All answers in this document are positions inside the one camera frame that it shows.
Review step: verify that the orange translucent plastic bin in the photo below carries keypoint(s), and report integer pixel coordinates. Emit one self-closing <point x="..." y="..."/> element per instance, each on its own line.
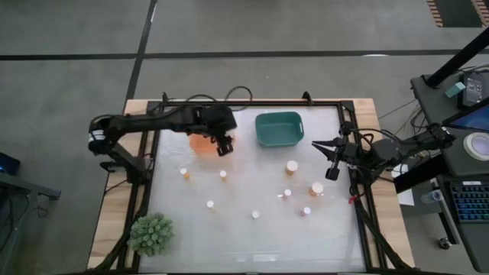
<point x="200" y="147"/>

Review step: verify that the grey metal desk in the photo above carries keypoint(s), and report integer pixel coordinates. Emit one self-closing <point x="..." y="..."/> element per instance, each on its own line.
<point x="26" y="185"/>

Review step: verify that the black aluminium table frame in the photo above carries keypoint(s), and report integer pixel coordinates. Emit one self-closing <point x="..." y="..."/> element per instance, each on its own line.
<point x="248" y="103"/>

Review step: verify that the clear plastic bottle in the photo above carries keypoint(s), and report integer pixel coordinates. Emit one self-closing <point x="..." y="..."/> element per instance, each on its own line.
<point x="431" y="196"/>

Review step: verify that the black frame clamp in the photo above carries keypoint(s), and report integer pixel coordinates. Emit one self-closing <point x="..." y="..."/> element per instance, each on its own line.
<point x="306" y="98"/>
<point x="165" y="97"/>

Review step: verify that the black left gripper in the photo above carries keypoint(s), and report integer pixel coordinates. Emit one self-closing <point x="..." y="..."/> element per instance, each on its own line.
<point x="221" y="120"/>

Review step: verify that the black handheld device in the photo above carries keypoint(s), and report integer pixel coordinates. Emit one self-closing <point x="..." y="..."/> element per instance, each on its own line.
<point x="471" y="89"/>

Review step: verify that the wide orange pill bottle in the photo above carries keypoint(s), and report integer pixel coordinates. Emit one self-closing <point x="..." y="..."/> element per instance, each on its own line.
<point x="316" y="188"/>
<point x="291" y="167"/>

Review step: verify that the monitor with blue screen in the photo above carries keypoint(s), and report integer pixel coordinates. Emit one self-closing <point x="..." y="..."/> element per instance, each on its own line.
<point x="475" y="120"/>

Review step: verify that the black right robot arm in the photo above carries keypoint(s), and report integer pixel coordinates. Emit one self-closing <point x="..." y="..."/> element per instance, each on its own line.
<point x="401" y="151"/>

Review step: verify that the green artificial plant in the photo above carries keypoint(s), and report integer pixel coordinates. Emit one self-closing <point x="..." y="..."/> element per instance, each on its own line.
<point x="151" y="235"/>

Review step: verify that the small teal box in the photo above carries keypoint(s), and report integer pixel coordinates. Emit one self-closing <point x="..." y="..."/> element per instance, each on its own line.
<point x="454" y="89"/>

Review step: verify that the small pink pill bottle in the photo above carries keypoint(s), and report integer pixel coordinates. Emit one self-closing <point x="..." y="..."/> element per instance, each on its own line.
<point x="286" y="193"/>
<point x="305" y="211"/>

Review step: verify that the white tape roll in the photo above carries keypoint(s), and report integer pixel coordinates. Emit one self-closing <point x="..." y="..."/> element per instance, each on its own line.
<point x="468" y="145"/>

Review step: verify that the red clip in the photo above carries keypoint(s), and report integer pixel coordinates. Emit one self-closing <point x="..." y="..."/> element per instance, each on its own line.
<point x="351" y="198"/>

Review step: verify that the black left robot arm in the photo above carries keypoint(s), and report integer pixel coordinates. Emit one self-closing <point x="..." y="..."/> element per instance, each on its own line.
<point x="153" y="122"/>

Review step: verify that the white paper sheet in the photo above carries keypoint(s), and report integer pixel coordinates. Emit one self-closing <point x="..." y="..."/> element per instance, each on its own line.
<point x="405" y="196"/>

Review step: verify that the teal plastic bin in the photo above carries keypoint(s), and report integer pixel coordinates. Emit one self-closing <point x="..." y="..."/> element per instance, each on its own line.
<point x="279" y="131"/>

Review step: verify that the black caster wheel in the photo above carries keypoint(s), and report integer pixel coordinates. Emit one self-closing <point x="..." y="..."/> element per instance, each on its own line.
<point x="444" y="243"/>

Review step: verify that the black blue-lit device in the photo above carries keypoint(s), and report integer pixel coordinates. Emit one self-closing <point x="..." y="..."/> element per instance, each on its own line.
<point x="9" y="164"/>

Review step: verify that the backlit black keyboard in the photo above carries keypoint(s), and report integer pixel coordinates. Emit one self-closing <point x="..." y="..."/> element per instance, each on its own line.
<point x="471" y="202"/>

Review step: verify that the dark grey side desk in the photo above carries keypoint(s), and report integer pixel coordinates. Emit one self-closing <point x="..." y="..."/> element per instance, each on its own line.
<point x="431" y="110"/>

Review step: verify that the black slanted pole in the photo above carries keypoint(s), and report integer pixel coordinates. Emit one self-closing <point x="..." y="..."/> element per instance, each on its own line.
<point x="454" y="61"/>

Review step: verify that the white glossy table sheet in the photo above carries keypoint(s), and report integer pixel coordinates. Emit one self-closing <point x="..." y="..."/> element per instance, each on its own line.
<point x="252" y="244"/>

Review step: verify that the small orange pill bottle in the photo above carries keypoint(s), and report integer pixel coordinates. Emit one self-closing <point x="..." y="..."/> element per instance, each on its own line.
<point x="184" y="172"/>
<point x="223" y="174"/>

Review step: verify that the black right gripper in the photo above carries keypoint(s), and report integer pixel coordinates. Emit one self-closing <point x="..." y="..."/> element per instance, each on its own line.
<point x="348" y="153"/>

